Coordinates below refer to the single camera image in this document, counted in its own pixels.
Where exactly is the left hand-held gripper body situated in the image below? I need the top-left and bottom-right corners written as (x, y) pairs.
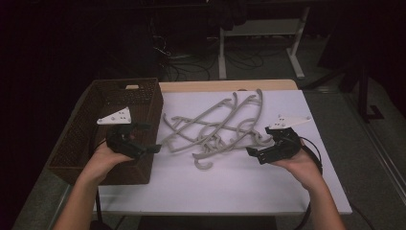
top-left (96, 106), bottom-right (154, 160)

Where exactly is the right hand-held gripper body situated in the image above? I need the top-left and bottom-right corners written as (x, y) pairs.
top-left (257, 114), bottom-right (312, 166)

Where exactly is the brown wicker basket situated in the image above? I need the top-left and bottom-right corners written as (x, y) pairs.
top-left (47, 77), bottom-right (165, 186)

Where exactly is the person's left hand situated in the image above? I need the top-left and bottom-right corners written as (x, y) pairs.
top-left (77, 140), bottom-right (135, 187)

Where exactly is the person's right hand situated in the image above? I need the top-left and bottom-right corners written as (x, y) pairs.
top-left (271, 137), bottom-right (324, 193)

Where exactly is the white table cover sheet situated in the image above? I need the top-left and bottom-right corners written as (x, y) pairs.
top-left (94, 89), bottom-right (353, 216)

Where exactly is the black metal stand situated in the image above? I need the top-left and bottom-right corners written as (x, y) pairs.
top-left (338, 61), bottom-right (386, 125)

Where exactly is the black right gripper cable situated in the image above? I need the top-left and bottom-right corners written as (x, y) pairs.
top-left (295, 136), bottom-right (324, 230)

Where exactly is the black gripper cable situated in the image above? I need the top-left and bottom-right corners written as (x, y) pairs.
top-left (295, 136), bottom-right (324, 230)
top-left (94, 188), bottom-right (105, 225)

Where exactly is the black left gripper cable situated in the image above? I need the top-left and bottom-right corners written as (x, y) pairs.
top-left (94, 188), bottom-right (105, 225)

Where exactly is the tangle of floor cables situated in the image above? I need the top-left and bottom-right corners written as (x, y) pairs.
top-left (152, 33), bottom-right (267, 81)

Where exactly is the white metal desk frame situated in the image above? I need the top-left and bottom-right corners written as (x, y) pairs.
top-left (218, 6), bottom-right (311, 81)

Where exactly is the metal floor rail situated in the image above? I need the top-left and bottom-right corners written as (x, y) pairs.
top-left (344, 92), bottom-right (406, 195)

